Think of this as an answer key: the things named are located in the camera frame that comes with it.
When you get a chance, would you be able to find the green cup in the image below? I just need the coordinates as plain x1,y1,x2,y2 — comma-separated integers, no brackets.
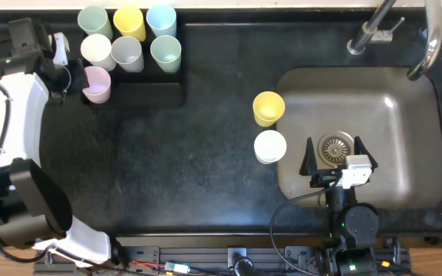
150,34,183,74
77,5,114,41

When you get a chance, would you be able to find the grey cup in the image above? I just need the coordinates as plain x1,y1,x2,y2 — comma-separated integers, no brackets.
110,35,145,74

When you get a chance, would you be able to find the steel tap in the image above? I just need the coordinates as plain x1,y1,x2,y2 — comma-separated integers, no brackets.
346,0,442,82

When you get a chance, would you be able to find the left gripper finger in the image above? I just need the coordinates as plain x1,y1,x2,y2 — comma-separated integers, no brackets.
68,58,91,94

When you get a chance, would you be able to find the yellow cup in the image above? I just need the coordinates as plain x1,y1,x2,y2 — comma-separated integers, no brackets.
112,5,147,42
252,90,286,128

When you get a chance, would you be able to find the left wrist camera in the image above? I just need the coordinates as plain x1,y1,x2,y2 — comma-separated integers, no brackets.
51,32,71,67

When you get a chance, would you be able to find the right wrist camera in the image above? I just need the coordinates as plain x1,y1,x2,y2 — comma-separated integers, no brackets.
339,154,374,190

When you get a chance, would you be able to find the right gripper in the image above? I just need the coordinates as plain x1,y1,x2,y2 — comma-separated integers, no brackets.
299,135,379,189

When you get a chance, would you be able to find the white cup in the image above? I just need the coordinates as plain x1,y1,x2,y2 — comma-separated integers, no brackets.
80,33,117,72
253,129,288,166

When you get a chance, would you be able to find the steel sink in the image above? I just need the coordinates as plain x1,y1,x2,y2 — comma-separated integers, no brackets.
275,67,442,210

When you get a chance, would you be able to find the black tray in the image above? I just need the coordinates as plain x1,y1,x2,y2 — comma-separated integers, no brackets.
81,9,186,109

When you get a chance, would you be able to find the mounting rail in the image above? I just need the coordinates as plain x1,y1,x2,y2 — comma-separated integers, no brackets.
32,245,412,276

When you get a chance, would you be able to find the pink cup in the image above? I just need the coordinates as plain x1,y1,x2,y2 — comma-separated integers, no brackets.
81,65,112,105

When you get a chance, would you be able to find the blue cup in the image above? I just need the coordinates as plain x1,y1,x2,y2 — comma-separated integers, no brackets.
145,4,178,38

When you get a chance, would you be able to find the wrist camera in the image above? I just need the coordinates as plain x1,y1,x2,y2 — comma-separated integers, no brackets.
51,32,71,67
339,154,374,190

